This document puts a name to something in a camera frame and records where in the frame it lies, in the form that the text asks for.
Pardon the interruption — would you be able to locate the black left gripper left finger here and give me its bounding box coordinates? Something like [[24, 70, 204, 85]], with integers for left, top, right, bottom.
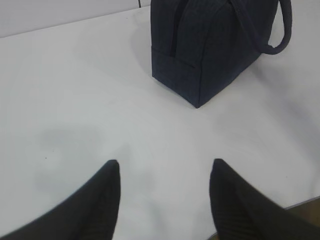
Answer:
[[2, 159, 121, 240]]

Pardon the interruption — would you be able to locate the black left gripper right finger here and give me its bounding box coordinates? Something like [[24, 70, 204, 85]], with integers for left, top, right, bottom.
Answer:
[[209, 158, 320, 240]]

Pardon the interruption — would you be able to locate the navy blue lunch bag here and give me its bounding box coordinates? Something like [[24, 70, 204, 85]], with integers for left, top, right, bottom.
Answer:
[[150, 0, 293, 108]]

